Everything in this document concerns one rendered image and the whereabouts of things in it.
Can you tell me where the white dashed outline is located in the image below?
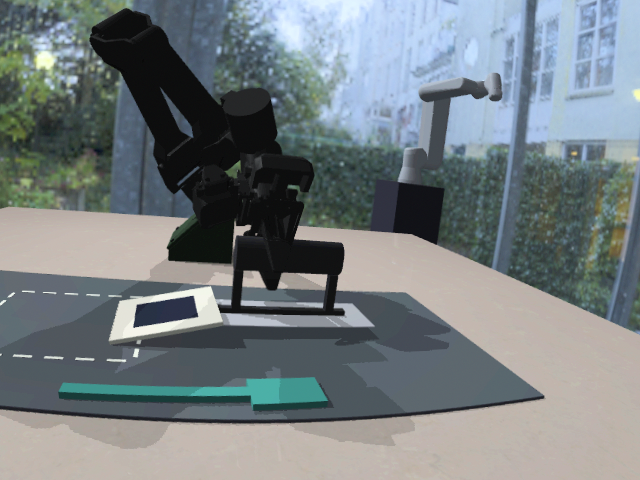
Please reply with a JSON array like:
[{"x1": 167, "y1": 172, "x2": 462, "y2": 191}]
[{"x1": 0, "y1": 291, "x2": 141, "y2": 362}]

